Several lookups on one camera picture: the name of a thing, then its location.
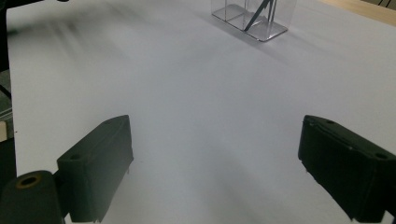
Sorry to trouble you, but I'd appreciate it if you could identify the clear plastic pen holder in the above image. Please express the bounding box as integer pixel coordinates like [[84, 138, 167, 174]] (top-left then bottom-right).
[[210, 0, 298, 43]]

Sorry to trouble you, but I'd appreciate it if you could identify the wooden table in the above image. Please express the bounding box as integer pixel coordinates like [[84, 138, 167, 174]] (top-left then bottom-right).
[[320, 0, 396, 28]]

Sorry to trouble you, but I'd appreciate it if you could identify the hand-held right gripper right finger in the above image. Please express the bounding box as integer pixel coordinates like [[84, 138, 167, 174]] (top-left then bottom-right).
[[297, 115, 396, 223]]

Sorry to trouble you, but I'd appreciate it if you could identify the dark pen with gold tip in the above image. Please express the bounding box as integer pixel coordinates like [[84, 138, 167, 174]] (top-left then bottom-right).
[[244, 0, 270, 33]]

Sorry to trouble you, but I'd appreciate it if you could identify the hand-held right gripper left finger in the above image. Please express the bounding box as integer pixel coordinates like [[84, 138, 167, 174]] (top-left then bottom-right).
[[56, 114, 134, 223]]

